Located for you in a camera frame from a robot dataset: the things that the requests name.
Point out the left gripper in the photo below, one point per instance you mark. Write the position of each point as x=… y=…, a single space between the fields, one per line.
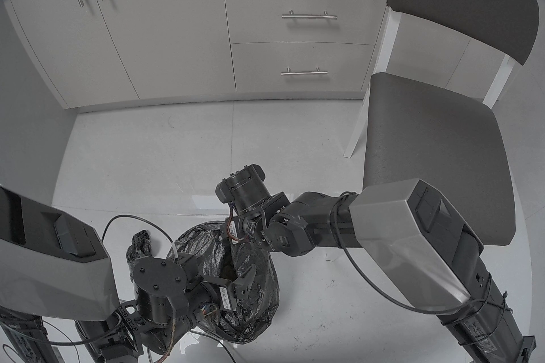
x=213 y=295

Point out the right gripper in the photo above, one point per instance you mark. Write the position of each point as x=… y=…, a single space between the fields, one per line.
x=251 y=231

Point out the black plastic bag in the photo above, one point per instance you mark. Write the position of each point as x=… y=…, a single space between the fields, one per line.
x=255 y=276

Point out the black plastic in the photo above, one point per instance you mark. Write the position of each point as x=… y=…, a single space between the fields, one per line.
x=140 y=242

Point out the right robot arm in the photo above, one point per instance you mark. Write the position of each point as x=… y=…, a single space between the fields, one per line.
x=404 y=233

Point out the grey chair with white legs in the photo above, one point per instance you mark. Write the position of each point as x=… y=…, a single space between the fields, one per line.
x=434 y=140

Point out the beige cabinet with drawers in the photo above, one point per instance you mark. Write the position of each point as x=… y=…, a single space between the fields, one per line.
x=170 y=33

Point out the grey glossy panel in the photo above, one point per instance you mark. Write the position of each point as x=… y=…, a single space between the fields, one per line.
x=30 y=119

